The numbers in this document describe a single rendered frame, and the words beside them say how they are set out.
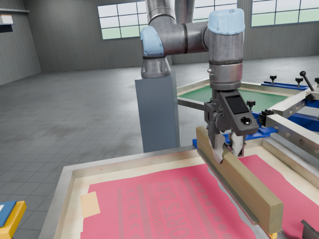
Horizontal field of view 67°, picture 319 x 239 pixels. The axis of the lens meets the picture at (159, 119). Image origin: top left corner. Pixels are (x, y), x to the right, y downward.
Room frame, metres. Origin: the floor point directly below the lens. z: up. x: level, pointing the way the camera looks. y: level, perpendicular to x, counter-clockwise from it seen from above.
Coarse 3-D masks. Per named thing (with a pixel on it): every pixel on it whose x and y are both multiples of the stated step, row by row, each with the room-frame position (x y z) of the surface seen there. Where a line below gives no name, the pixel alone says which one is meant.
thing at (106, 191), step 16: (240, 160) 0.73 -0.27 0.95; (256, 160) 0.72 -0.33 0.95; (144, 176) 0.69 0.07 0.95; (160, 176) 0.68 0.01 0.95; (176, 176) 0.67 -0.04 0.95; (208, 176) 0.65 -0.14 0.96; (256, 176) 0.63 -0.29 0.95; (272, 176) 0.62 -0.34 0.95; (96, 192) 0.63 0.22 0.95; (112, 192) 0.62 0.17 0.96; (208, 192) 0.58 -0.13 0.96; (112, 208) 0.55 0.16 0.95; (96, 224) 0.49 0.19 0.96; (112, 224) 0.49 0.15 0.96
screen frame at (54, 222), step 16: (256, 144) 0.82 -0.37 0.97; (272, 144) 0.76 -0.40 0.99; (112, 160) 0.76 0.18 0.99; (128, 160) 0.75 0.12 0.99; (144, 160) 0.75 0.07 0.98; (160, 160) 0.76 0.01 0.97; (176, 160) 0.77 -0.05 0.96; (288, 160) 0.67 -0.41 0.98; (304, 160) 0.64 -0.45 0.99; (64, 176) 0.68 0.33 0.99; (80, 176) 0.72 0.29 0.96; (304, 176) 0.60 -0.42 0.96; (64, 192) 0.59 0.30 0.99; (64, 208) 0.54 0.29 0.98; (48, 224) 0.47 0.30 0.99
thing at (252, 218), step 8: (200, 152) 0.66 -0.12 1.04; (208, 160) 0.61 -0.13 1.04; (216, 168) 0.57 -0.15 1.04; (216, 176) 0.54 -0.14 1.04; (224, 184) 0.50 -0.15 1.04; (232, 192) 0.47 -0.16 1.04; (240, 200) 0.44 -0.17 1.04; (240, 208) 0.42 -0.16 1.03; (248, 208) 0.41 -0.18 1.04; (248, 216) 0.39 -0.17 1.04; (256, 224) 0.37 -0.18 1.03
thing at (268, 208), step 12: (204, 132) 0.67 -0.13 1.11; (204, 144) 0.65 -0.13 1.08; (228, 156) 0.52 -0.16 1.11; (228, 168) 0.50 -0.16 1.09; (240, 168) 0.46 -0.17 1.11; (228, 180) 0.50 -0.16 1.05; (240, 180) 0.44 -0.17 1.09; (252, 180) 0.42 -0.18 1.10; (240, 192) 0.44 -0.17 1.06; (252, 192) 0.40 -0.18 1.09; (264, 192) 0.38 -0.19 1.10; (252, 204) 0.40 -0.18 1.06; (264, 204) 0.36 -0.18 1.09; (276, 204) 0.35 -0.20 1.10; (264, 216) 0.36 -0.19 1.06; (276, 216) 0.35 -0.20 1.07; (264, 228) 0.36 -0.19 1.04; (276, 228) 0.35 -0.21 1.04
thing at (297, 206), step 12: (276, 192) 0.55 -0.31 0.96; (288, 192) 0.55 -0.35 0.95; (300, 192) 0.54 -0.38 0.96; (216, 204) 0.52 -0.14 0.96; (228, 204) 0.52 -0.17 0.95; (288, 204) 0.50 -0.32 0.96; (300, 204) 0.49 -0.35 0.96; (312, 204) 0.49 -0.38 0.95; (228, 216) 0.48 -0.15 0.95; (288, 216) 0.46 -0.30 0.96; (300, 216) 0.46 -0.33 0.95; (312, 216) 0.45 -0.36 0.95; (108, 228) 0.47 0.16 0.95; (240, 228) 0.44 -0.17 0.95; (288, 228) 0.42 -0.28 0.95; (300, 228) 0.42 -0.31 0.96
